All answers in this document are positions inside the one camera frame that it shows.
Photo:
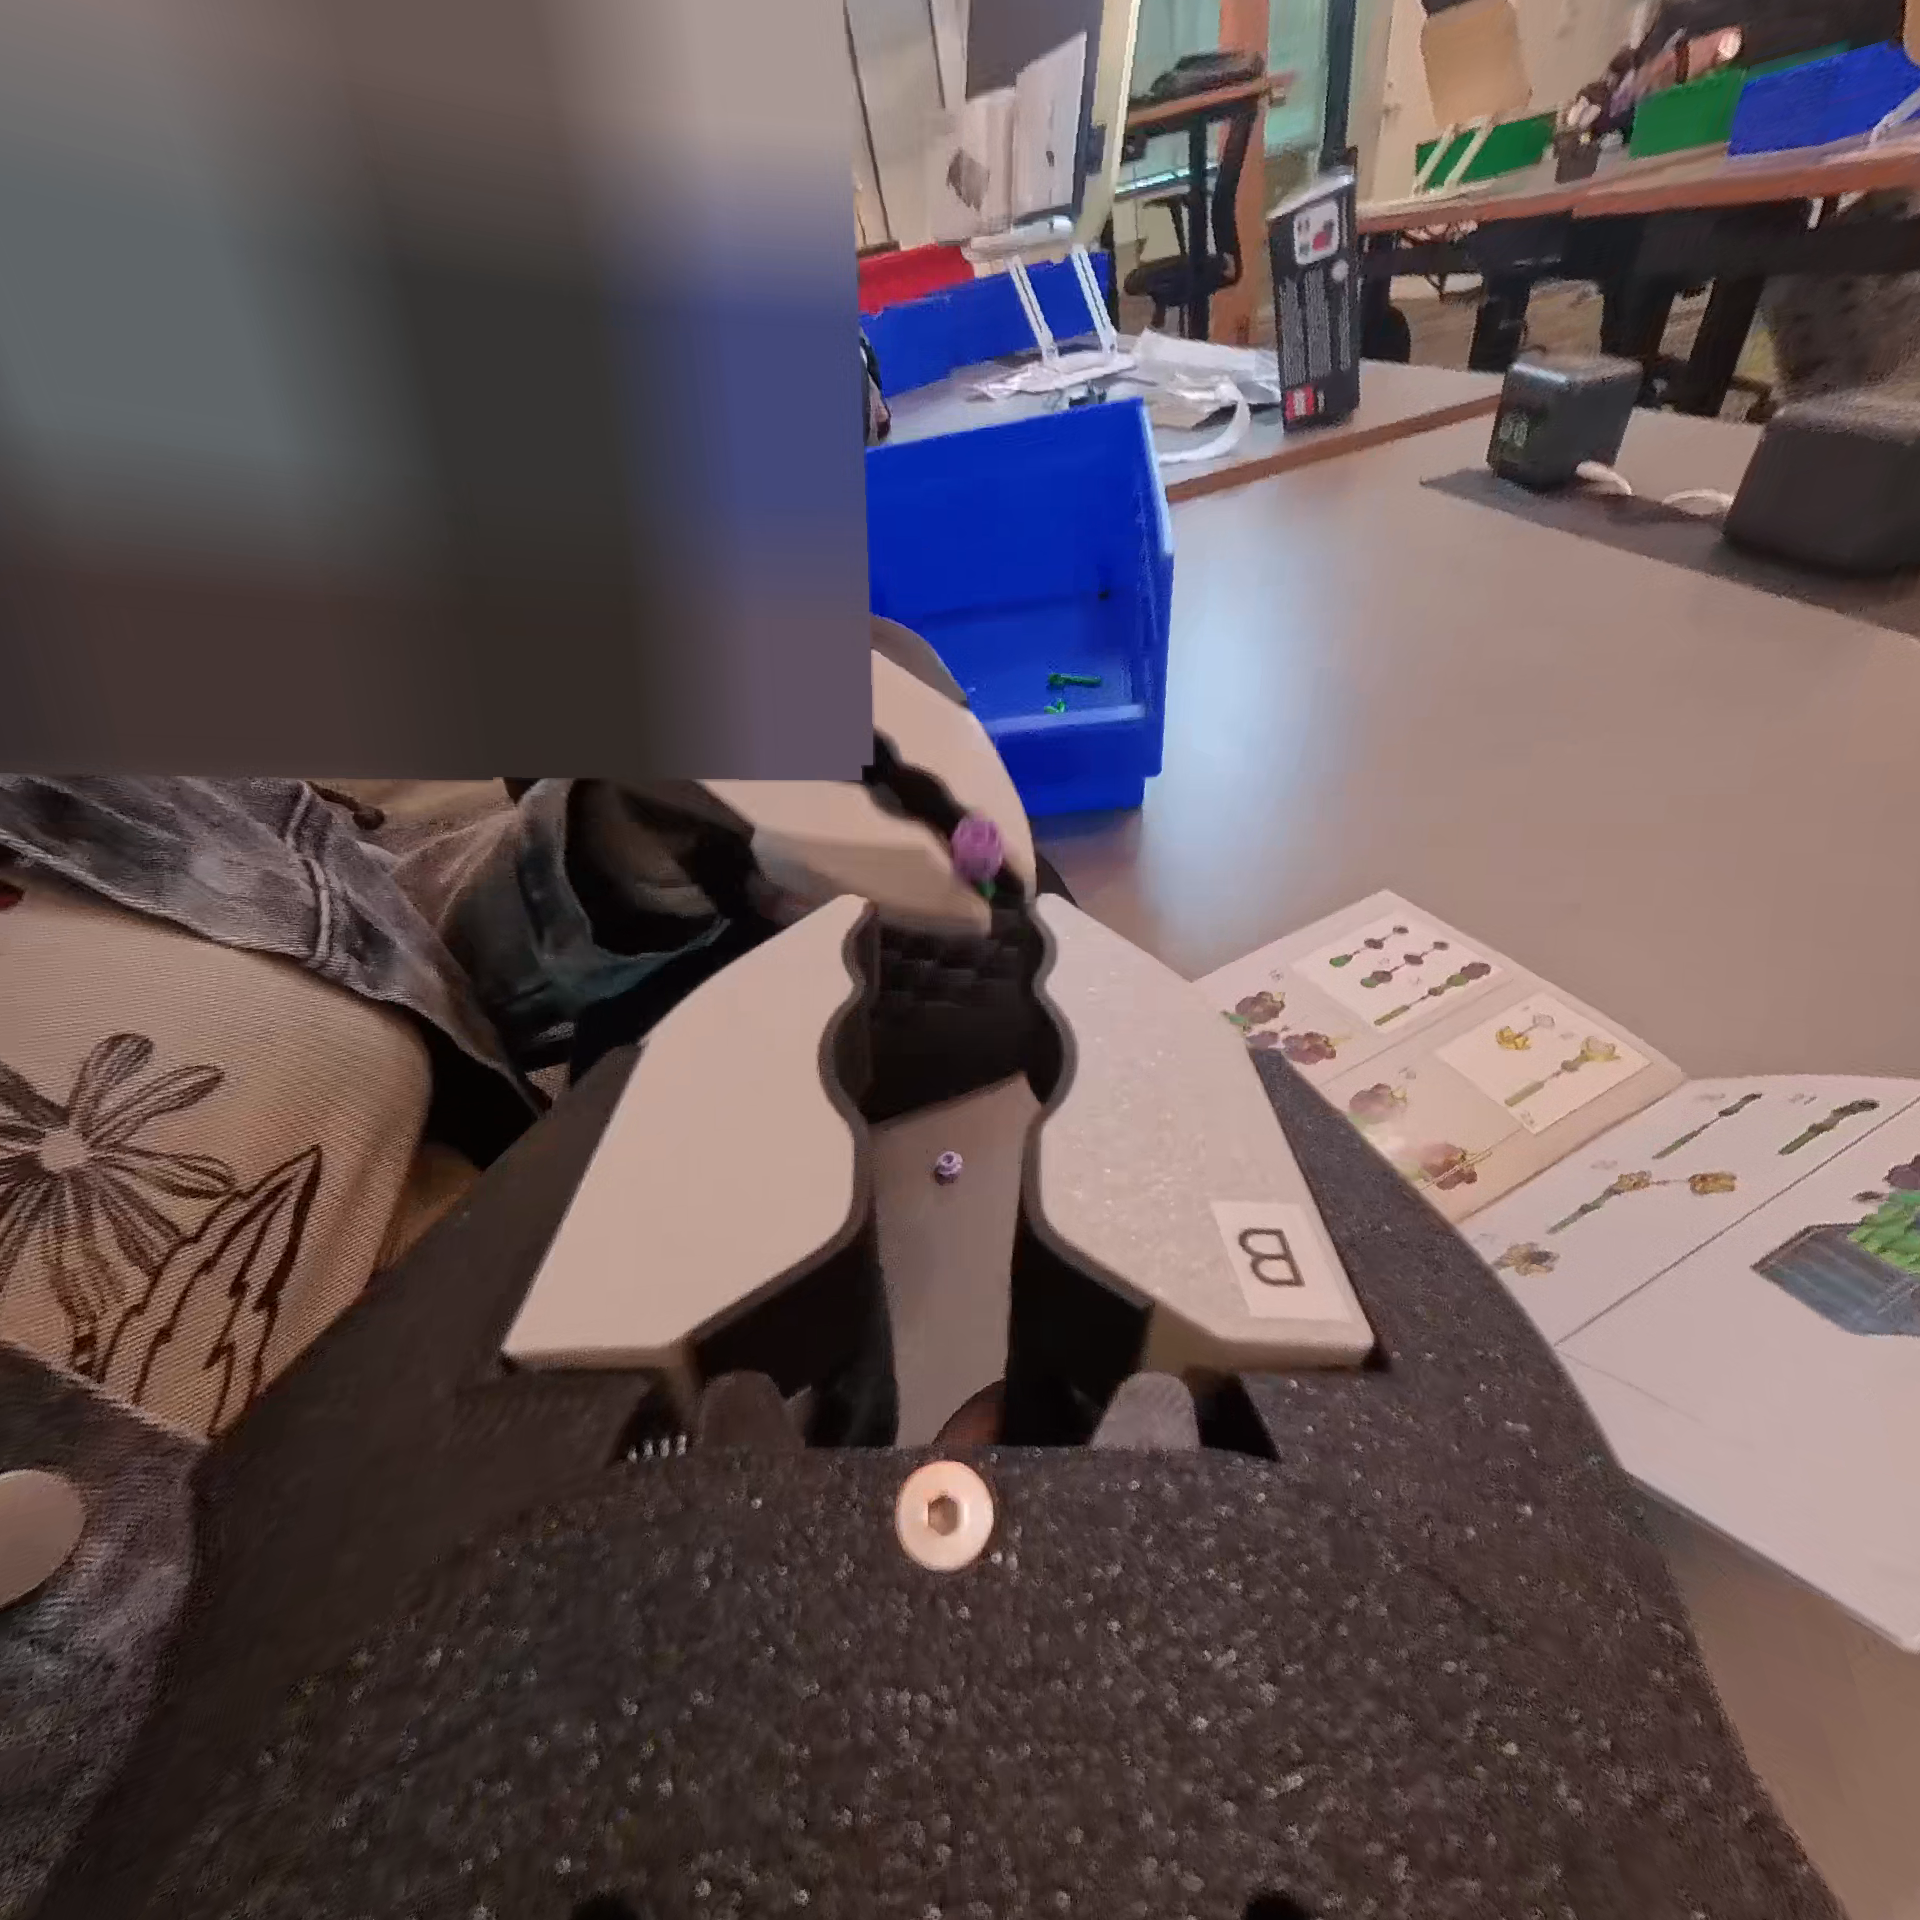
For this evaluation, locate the red plastic bin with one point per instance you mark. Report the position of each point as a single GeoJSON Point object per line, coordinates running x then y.
{"type": "Point", "coordinates": [907, 281]}

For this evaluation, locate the wood-edged grey table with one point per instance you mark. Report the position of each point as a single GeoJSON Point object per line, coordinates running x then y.
{"type": "Point", "coordinates": [1406, 392]}

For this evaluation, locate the instruction booklet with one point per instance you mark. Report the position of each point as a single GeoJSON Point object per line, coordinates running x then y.
{"type": "Point", "coordinates": [1725, 1425]}

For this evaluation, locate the grey desk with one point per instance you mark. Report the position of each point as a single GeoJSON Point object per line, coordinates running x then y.
{"type": "Point", "coordinates": [1424, 719]}

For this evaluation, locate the green plastic bin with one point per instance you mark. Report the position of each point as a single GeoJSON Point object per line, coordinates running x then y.
{"type": "Point", "coordinates": [1491, 152]}
{"type": "Point", "coordinates": [1683, 119]}

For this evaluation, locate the black power station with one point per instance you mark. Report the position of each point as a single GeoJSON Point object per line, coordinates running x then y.
{"type": "Point", "coordinates": [1567, 415]}

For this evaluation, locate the white plastic bag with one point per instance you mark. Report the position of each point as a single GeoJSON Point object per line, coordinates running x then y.
{"type": "Point", "coordinates": [1193, 392]}

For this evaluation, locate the shallow blue plastic bin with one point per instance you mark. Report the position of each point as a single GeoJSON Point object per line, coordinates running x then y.
{"type": "Point", "coordinates": [935, 341]}

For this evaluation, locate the black flower print product box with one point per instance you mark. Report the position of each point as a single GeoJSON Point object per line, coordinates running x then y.
{"type": "Point", "coordinates": [1312, 300]}

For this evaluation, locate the black mesh office chair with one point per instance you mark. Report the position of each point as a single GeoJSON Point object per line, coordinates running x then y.
{"type": "Point", "coordinates": [1211, 226]}

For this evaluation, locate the clear acrylic stand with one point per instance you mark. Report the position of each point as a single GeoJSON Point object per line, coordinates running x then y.
{"type": "Point", "coordinates": [1048, 319]}

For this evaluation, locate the purple toy flower stem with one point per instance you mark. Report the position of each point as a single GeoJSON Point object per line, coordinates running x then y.
{"type": "Point", "coordinates": [977, 851]}

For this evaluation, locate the long wooden desk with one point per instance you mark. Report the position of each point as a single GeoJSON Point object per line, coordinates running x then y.
{"type": "Point", "coordinates": [1653, 187]}

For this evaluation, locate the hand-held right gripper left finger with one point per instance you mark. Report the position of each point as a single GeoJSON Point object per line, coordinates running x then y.
{"type": "Point", "coordinates": [693, 1188]}

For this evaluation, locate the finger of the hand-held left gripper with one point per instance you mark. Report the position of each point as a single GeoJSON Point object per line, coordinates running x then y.
{"type": "Point", "coordinates": [962, 719]}
{"type": "Point", "coordinates": [887, 866]}

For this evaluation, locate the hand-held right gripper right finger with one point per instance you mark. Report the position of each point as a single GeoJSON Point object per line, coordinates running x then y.
{"type": "Point", "coordinates": [1184, 1172]}

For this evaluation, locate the dark grey rounded case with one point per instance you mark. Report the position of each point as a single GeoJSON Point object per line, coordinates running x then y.
{"type": "Point", "coordinates": [1824, 492]}

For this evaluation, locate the large blue storage bin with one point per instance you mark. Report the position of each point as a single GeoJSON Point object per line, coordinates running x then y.
{"type": "Point", "coordinates": [1826, 101]}

